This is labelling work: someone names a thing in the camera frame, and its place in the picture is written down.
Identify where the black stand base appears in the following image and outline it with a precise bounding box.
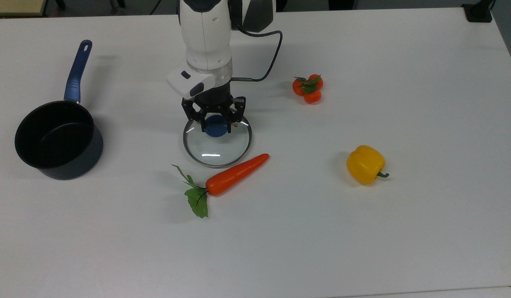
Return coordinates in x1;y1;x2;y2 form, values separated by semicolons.
462;0;494;23

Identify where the dark blue saucepan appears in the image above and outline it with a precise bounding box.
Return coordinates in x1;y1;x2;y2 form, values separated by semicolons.
14;40;104;180

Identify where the glass lid with blue knob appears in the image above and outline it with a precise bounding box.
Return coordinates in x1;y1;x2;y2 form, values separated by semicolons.
182;113;253;168

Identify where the orange toy tomato cluster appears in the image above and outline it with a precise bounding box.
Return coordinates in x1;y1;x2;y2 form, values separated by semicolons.
292;74;324;105

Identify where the yellow toy bell pepper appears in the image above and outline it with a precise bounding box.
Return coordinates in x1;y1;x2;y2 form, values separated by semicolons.
347;145;390;185

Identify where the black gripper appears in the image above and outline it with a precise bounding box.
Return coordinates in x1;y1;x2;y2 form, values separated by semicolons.
181;83;247;134

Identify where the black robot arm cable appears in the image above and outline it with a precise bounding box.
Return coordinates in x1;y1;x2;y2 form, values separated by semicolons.
231;23;283;82

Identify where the wooden desk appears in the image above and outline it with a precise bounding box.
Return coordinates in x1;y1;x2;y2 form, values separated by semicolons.
0;0;48;17

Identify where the orange toy carrot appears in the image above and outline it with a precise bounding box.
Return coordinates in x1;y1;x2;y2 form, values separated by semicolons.
171;153;270;219

